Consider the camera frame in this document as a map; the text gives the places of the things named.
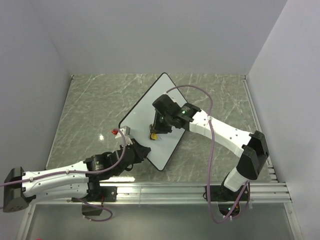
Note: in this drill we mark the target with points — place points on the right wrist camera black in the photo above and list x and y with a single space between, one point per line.
165 105

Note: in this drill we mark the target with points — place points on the yellow bone-shaped eraser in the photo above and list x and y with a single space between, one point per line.
153 136

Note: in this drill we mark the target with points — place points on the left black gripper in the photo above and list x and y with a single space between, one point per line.
142 152

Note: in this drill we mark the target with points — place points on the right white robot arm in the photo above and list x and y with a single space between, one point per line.
250 148

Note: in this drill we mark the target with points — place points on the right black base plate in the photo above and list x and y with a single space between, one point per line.
221 194

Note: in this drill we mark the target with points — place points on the white whiteboard black frame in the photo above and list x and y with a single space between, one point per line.
141 116

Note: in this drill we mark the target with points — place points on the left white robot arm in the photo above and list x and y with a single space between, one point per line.
80 180

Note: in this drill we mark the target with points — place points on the aluminium mounting rail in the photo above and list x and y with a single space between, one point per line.
188 193

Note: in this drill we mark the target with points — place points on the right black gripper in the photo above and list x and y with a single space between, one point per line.
157 127

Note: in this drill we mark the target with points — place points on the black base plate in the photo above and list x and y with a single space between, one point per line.
221 194
105 194

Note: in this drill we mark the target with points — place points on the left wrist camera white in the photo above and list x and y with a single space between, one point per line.
122 136

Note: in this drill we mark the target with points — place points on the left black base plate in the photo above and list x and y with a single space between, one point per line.
105 194

